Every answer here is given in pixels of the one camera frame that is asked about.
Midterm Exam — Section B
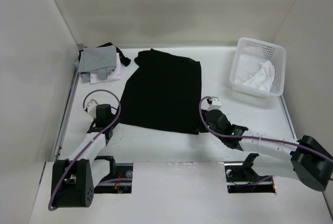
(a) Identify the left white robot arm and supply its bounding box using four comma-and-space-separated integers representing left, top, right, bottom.
48, 99, 118, 211

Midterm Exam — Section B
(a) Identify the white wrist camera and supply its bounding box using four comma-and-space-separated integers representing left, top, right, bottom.
207, 96, 222, 111
84, 99, 99, 119

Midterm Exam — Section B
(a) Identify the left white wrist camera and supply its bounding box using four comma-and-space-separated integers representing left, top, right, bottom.
84, 99, 99, 119

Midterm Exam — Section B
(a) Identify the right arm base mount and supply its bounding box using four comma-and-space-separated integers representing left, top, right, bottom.
224, 153, 276, 194

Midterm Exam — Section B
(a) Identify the white tank top in basket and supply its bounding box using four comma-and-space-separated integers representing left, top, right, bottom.
243, 60, 275, 92

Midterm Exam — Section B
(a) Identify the black tank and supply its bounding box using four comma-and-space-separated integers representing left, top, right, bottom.
97, 42, 131, 67
120, 49, 202, 134

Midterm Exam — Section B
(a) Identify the folded black tank top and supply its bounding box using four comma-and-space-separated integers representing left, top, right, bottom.
97, 42, 131, 67

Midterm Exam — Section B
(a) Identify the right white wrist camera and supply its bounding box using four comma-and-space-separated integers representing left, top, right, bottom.
207, 96, 222, 111

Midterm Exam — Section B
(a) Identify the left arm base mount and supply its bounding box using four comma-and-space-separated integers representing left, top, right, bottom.
92, 156, 133, 194

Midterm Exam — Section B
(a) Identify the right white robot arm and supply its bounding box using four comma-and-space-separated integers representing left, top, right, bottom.
199, 109, 332, 192

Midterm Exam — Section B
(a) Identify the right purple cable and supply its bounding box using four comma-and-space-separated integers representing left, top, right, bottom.
199, 96, 333, 186

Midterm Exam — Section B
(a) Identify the metal table edge rail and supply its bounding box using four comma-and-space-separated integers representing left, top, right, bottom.
52, 43, 85, 162

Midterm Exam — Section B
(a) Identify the white plastic basket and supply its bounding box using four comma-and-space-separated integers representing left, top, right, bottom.
229, 38, 287, 98

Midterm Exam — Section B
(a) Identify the folded grey tank top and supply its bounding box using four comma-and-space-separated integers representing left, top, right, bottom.
76, 45, 117, 83

